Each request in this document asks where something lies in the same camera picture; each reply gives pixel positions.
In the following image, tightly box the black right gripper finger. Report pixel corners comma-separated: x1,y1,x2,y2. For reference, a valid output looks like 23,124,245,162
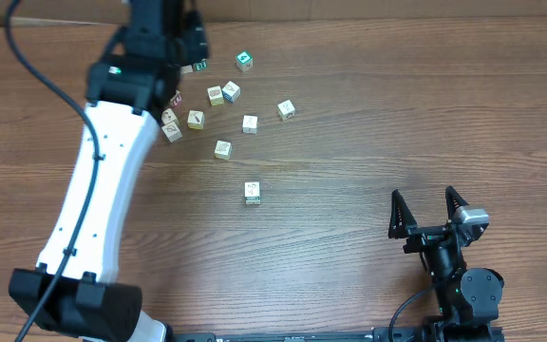
388,189,418,238
445,186,468,223

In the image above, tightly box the wooden elephant block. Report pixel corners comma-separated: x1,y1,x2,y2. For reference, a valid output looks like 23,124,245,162
242,115,258,134

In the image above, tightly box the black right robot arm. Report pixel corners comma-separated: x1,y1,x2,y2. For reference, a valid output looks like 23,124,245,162
387,186,504,342

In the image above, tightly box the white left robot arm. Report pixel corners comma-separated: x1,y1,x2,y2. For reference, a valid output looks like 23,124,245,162
9,0,209,341

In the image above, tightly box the wooden turtle block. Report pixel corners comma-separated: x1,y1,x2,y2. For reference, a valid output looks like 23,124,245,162
215,141,232,160

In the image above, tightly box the wooden block blue side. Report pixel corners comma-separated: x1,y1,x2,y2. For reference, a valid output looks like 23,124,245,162
221,81,241,103

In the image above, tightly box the green number four block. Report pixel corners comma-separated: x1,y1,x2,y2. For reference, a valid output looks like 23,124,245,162
236,50,254,72

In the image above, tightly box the wooden pineapple block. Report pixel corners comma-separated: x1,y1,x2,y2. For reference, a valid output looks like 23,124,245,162
207,85,224,106

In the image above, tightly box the wooden block yellow side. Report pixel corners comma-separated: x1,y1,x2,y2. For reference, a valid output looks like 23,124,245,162
187,110,205,130

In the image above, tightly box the wooden block red circle drawing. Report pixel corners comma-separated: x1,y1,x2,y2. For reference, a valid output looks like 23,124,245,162
161,122,182,143

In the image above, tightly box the wooden block green number side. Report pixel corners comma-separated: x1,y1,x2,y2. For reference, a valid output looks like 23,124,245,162
193,59,208,71

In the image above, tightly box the wooden block red side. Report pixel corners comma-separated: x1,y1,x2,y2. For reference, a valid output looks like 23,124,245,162
169,90,182,107

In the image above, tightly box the green picture block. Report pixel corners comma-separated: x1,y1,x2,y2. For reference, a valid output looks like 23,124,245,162
180,65,193,74

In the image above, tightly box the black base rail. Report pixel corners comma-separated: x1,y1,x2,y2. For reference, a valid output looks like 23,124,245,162
83,325,506,342

